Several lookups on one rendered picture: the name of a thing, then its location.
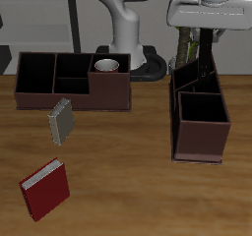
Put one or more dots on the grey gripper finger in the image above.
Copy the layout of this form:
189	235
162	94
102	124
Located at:
196	34
219	34

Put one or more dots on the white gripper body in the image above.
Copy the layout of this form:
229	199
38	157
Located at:
210	15

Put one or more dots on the black book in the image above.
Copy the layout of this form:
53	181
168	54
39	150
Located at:
205	56

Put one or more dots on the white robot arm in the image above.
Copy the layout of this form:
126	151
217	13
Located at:
126	27

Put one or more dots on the red mug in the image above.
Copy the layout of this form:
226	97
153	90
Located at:
106	66

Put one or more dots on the long dark brown desk caddy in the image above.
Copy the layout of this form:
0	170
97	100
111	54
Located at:
105	92

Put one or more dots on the grey book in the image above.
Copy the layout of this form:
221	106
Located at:
62	122

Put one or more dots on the red book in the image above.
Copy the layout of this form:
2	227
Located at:
46	192

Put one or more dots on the pot plant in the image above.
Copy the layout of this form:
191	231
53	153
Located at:
183	46

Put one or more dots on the dark grey block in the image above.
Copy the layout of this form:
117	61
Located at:
4	59

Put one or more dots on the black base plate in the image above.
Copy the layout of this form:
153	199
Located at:
154	68

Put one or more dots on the black upright post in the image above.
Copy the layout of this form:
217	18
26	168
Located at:
74	17

